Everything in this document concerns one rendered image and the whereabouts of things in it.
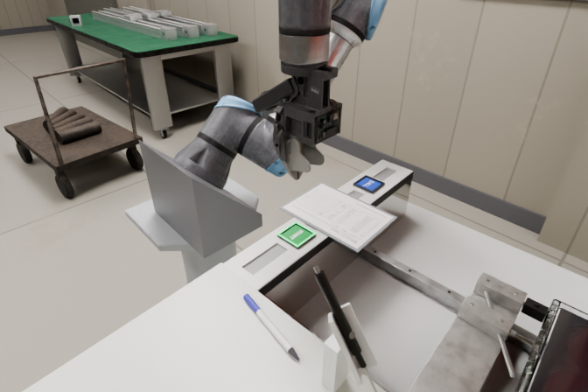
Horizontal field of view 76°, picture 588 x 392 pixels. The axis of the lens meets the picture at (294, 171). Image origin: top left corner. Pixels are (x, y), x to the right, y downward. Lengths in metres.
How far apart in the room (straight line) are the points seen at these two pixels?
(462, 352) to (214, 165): 0.66
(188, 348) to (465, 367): 0.43
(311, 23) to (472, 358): 0.58
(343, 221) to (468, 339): 0.30
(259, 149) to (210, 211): 0.20
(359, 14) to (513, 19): 1.51
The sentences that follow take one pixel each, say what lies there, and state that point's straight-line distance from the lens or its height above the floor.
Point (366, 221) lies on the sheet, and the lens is 0.80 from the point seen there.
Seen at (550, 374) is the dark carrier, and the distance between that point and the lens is 0.75.
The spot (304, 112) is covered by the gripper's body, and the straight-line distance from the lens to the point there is 0.56.
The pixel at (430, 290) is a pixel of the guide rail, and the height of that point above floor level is 0.84.
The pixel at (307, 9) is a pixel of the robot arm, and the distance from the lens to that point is 0.54.
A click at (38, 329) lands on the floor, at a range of 2.14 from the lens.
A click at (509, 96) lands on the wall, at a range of 2.46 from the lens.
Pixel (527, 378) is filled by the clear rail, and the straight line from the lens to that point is 0.72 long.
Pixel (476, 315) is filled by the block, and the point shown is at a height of 0.91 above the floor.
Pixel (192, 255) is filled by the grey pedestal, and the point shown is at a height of 0.72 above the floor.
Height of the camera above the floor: 1.45
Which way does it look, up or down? 30 degrees down
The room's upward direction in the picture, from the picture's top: straight up
